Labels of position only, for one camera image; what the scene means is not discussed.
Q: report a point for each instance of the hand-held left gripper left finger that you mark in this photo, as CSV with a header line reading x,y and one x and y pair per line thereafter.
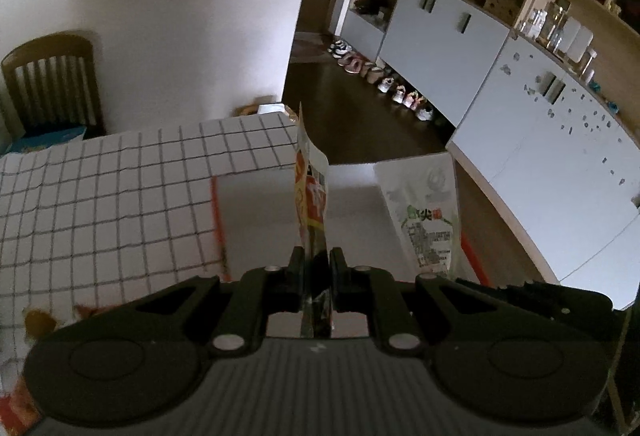
x,y
297,276

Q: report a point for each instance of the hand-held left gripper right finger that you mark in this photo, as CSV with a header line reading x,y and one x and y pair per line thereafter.
x,y
337,276

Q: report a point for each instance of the red cardboard box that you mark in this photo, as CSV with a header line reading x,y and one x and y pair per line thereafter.
x,y
260,226

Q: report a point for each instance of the red yellow white snack packet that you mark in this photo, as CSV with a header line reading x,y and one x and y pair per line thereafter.
x,y
312,196

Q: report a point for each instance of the red orange snack packet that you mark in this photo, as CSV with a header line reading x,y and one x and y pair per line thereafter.
x,y
17,408

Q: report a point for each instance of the white green snack packet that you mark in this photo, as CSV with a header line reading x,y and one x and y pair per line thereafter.
x,y
425,216

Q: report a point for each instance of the brown cardboard carton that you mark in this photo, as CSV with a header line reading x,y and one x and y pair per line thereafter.
x,y
265,109

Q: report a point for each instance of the checked tablecloth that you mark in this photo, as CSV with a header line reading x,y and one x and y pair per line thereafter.
x,y
125,216

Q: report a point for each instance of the row of shoes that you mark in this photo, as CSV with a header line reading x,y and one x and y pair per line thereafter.
x,y
385,83

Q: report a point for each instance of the patterned door mat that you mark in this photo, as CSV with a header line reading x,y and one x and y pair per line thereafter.
x,y
310,48

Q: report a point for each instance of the grey built-in cabinet unit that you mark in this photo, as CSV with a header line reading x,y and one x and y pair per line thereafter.
x,y
435,30

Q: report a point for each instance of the group of cabinet door stickers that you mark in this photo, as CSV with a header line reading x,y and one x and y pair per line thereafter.
x,y
505,69

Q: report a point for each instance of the brown clutter heap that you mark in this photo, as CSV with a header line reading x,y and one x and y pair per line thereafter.
x,y
370,8

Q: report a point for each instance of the blue carton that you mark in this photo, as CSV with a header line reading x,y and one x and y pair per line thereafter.
x,y
45,139

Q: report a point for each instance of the group of glass jars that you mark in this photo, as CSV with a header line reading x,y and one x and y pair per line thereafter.
x,y
555,30

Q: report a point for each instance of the wooden chair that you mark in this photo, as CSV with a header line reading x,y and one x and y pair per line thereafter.
x,y
50,46

